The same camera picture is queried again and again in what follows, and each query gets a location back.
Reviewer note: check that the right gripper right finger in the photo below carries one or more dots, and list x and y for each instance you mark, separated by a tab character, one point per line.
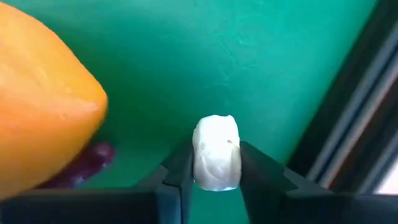
311	208

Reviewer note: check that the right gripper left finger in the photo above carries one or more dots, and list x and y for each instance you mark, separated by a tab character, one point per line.
93	207

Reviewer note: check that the small white garlic bulb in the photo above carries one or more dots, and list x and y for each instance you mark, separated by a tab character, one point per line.
216	149

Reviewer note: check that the small purple eggplant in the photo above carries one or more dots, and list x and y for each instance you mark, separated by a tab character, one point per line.
90	165

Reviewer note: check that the large orange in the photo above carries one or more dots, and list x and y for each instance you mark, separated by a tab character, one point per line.
40	109

